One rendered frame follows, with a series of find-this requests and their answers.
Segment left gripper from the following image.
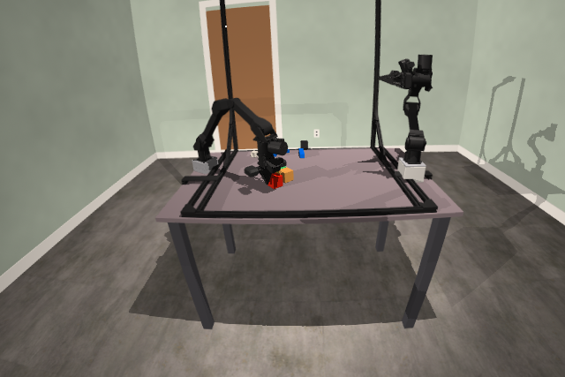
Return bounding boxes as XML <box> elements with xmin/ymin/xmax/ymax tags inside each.
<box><xmin>378</xmin><ymin>71</ymin><xmax>419</xmax><ymax>89</ymax></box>

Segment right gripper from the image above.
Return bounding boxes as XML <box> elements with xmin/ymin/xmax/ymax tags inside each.
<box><xmin>245</xmin><ymin>152</ymin><xmax>273</xmax><ymax>185</ymax></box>

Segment wooden cube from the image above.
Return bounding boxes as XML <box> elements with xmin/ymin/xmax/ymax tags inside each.
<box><xmin>278</xmin><ymin>168</ymin><xmax>294</xmax><ymax>183</ymax></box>

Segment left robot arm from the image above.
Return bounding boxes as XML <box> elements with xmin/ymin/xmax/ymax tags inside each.
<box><xmin>398</xmin><ymin>55</ymin><xmax>433</xmax><ymax>164</ymax></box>

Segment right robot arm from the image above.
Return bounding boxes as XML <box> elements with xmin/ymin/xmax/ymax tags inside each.
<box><xmin>193</xmin><ymin>98</ymin><xmax>288</xmax><ymax>174</ymax></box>

